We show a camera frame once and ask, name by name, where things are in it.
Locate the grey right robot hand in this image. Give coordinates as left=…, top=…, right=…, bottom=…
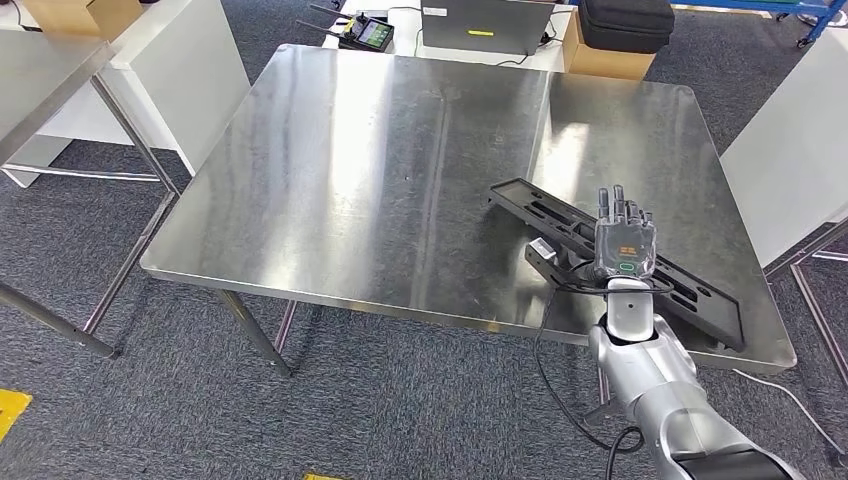
left=592, top=185, right=657, bottom=281

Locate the long black plastic part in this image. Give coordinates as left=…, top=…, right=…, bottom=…
left=488, top=177, right=747, bottom=352

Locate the blue metal shelf rack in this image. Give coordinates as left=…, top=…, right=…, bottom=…
left=669, top=0, right=848, bottom=49

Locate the cardboard box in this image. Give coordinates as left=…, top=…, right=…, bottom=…
left=561, top=9, right=657, bottom=82
left=23, top=0, right=144, bottom=41

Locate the white panel board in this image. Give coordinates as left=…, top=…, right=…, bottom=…
left=720, top=26, right=848, bottom=270
left=0, top=0, right=252, bottom=190

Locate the black hard carry case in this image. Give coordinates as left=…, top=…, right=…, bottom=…
left=578, top=0, right=677, bottom=54

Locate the grey laptop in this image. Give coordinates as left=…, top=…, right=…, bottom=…
left=420, top=0, right=558, bottom=58

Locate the white desk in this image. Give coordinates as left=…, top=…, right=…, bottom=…
left=322, top=0, right=574, bottom=74

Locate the black remote controller with screen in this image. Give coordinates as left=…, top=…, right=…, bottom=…
left=296, top=3, right=397, bottom=53

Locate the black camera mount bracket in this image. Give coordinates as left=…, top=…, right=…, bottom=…
left=525, top=241, right=598, bottom=293

